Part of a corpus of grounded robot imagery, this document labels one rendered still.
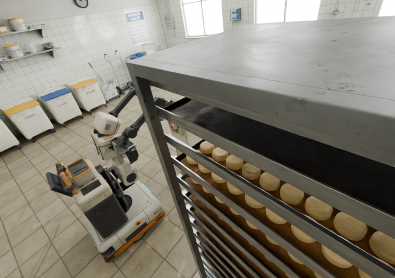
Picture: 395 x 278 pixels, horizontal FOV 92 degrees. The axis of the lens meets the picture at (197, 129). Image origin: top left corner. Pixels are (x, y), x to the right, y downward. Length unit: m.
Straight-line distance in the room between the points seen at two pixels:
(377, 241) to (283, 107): 0.35
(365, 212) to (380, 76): 0.15
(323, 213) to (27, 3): 5.81
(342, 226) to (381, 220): 0.20
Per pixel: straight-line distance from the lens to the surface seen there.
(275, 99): 0.22
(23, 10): 5.77
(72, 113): 5.32
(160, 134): 0.56
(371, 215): 0.30
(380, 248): 0.50
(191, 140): 2.21
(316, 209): 0.50
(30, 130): 5.20
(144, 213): 2.13
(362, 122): 0.20
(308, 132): 0.26
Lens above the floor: 1.91
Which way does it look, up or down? 33 degrees down
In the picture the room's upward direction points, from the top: 10 degrees counter-clockwise
